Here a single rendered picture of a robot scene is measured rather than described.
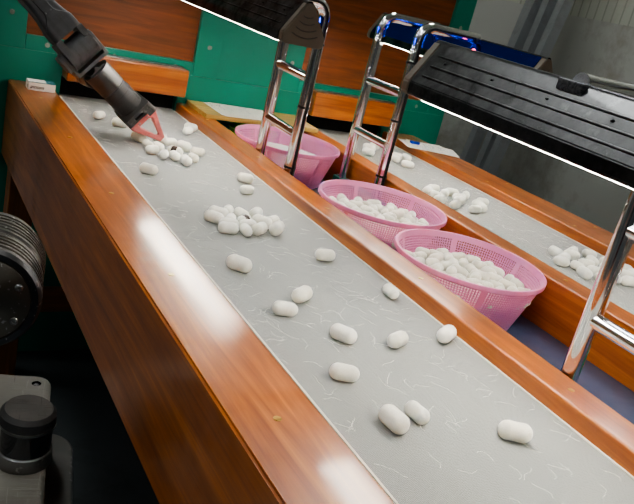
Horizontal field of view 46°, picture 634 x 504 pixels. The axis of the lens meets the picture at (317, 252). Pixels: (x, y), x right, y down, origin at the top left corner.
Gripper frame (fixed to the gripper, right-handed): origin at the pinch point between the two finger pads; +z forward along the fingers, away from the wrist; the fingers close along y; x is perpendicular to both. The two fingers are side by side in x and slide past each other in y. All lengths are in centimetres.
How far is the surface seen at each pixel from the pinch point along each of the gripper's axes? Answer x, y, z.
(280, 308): 6, -80, -6
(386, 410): 5, -103, -6
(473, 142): -119, 141, 183
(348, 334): 2, -87, -2
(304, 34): -28, -41, -13
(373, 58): -48, -4, 21
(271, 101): -23.2, -4.0, 10.6
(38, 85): 11.3, 27.3, -17.6
